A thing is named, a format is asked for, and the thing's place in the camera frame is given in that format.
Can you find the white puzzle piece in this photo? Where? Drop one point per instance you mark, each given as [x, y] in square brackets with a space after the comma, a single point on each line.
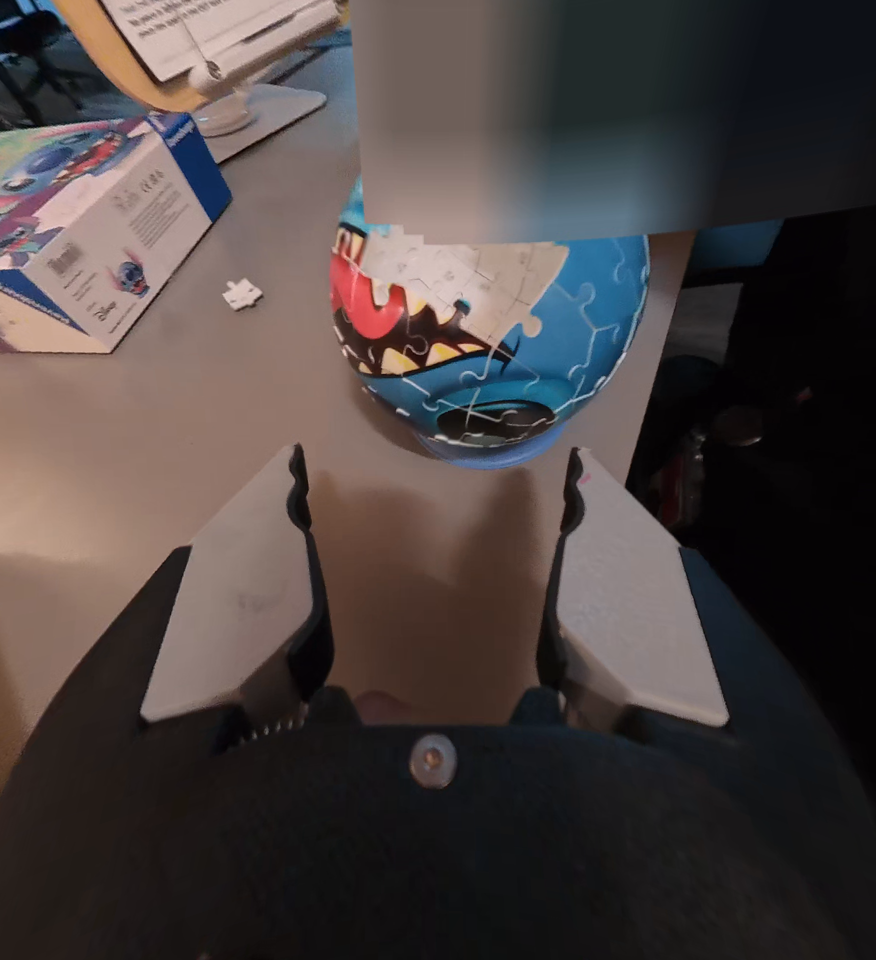
[243, 295]

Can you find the cartoon printed puzzle box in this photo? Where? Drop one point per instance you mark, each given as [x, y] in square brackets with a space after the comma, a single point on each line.
[70, 225]

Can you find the blue puzzle ball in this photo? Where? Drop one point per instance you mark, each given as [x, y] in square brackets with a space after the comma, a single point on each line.
[580, 337]

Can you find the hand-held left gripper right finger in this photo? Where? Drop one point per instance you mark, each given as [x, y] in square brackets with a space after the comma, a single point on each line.
[625, 592]

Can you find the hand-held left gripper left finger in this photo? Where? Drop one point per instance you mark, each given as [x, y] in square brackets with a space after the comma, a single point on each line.
[235, 592]

